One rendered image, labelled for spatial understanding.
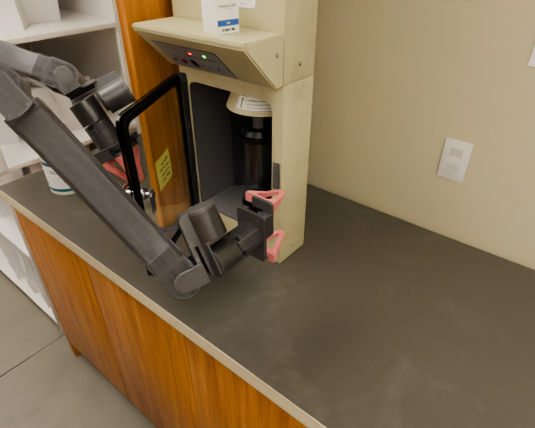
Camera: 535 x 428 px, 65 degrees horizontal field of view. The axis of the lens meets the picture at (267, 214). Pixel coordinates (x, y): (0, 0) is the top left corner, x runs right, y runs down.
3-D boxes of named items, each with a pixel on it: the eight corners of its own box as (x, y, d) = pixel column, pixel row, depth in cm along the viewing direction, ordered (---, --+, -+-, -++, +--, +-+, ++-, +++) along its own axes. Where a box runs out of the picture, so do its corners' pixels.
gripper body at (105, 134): (106, 153, 97) (87, 125, 94) (139, 137, 93) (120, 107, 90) (92, 165, 92) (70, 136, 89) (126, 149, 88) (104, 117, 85)
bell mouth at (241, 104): (257, 88, 114) (257, 67, 110) (312, 102, 104) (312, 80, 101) (211, 105, 102) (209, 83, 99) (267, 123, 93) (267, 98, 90)
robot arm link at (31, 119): (-14, 94, 63) (-40, 82, 52) (18, 71, 63) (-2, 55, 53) (176, 290, 76) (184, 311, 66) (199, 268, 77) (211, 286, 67)
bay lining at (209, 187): (256, 171, 137) (254, 60, 117) (322, 197, 124) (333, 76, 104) (201, 202, 121) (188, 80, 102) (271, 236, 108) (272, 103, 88)
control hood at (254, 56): (177, 61, 101) (171, 15, 95) (284, 87, 84) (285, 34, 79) (137, 71, 94) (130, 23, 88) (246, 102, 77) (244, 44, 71)
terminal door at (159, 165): (194, 210, 123) (178, 71, 101) (151, 279, 98) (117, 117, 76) (192, 209, 123) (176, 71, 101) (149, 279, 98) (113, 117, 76)
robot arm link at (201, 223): (173, 282, 75) (179, 297, 67) (144, 226, 72) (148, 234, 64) (232, 252, 78) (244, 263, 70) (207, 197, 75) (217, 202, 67)
